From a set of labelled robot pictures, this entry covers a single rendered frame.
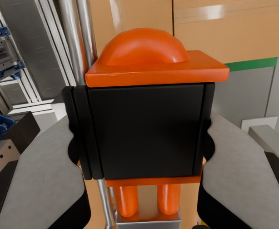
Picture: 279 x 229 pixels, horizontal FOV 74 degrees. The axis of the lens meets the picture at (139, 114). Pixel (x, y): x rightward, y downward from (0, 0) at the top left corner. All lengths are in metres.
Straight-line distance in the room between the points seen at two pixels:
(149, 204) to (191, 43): 0.71
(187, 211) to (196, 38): 0.65
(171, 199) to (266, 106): 1.71
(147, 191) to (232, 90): 1.47
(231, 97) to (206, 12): 0.95
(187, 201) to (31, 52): 1.12
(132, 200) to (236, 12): 0.80
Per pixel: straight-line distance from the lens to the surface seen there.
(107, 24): 0.79
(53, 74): 1.27
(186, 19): 0.81
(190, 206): 0.71
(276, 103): 1.89
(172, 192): 0.17
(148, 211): 0.20
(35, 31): 1.25
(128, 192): 0.17
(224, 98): 1.63
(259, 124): 1.90
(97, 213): 0.72
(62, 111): 0.89
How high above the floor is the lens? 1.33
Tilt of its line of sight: 61 degrees down
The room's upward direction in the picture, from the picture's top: 177 degrees clockwise
